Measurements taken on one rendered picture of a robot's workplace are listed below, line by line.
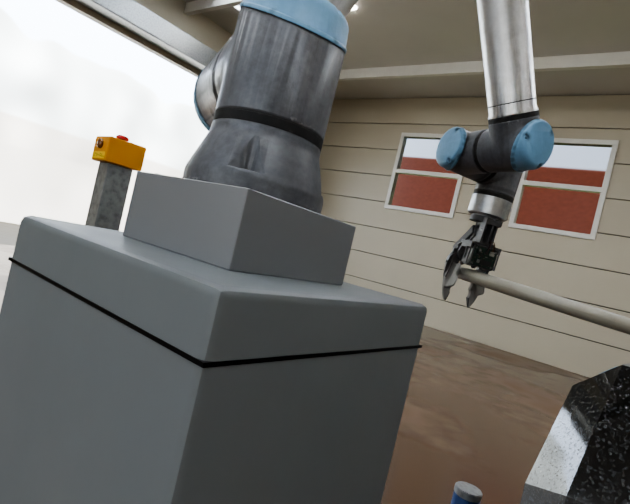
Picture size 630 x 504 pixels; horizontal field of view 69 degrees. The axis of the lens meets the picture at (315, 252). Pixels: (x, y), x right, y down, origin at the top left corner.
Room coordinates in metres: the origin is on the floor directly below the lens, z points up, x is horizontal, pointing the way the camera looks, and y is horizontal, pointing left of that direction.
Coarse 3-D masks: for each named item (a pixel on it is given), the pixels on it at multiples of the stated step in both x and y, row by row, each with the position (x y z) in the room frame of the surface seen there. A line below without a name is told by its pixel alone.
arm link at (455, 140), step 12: (456, 132) 0.96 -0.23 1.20; (468, 132) 0.96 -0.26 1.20; (444, 144) 0.99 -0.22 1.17; (456, 144) 0.95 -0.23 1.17; (468, 144) 0.94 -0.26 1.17; (444, 156) 0.98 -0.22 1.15; (456, 156) 0.95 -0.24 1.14; (468, 156) 0.94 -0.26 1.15; (456, 168) 0.98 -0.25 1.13; (468, 168) 0.96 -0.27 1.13; (480, 180) 1.02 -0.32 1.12
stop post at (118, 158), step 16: (96, 144) 1.46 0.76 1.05; (112, 144) 1.40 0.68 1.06; (128, 144) 1.44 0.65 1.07; (96, 160) 1.46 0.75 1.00; (112, 160) 1.41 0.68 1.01; (128, 160) 1.45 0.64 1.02; (96, 176) 1.48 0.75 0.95; (112, 176) 1.44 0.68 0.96; (128, 176) 1.48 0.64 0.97; (96, 192) 1.45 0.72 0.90; (112, 192) 1.45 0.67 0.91; (96, 208) 1.43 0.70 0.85; (112, 208) 1.46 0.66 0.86; (96, 224) 1.43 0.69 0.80; (112, 224) 1.46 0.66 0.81
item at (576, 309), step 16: (464, 272) 1.06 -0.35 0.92; (480, 272) 1.02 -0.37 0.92; (496, 288) 0.97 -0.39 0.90; (512, 288) 0.94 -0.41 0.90; (528, 288) 0.92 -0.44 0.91; (544, 304) 0.90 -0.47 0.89; (560, 304) 0.88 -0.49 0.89; (576, 304) 0.88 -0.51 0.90; (592, 320) 0.87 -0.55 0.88; (608, 320) 0.86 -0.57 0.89; (624, 320) 0.86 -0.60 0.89
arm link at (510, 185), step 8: (496, 176) 1.01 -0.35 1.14; (504, 176) 1.01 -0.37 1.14; (512, 176) 1.02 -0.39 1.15; (520, 176) 1.03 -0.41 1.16; (480, 184) 1.04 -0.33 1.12; (488, 184) 1.03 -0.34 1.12; (496, 184) 1.02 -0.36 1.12; (504, 184) 1.02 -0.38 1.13; (512, 184) 1.02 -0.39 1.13; (480, 192) 1.04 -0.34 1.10; (488, 192) 1.02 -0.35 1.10; (496, 192) 1.02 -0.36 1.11; (504, 192) 1.02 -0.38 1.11; (512, 192) 1.02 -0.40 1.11; (512, 200) 1.03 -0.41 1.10
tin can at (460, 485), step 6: (456, 486) 1.69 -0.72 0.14; (462, 486) 1.70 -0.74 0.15; (468, 486) 1.71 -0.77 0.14; (474, 486) 1.72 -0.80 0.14; (456, 492) 1.68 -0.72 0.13; (462, 492) 1.66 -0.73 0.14; (468, 492) 1.66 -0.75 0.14; (474, 492) 1.67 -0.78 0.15; (480, 492) 1.68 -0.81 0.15; (456, 498) 1.67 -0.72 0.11; (462, 498) 1.66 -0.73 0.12; (468, 498) 1.64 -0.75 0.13; (474, 498) 1.64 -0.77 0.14; (480, 498) 1.66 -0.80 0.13
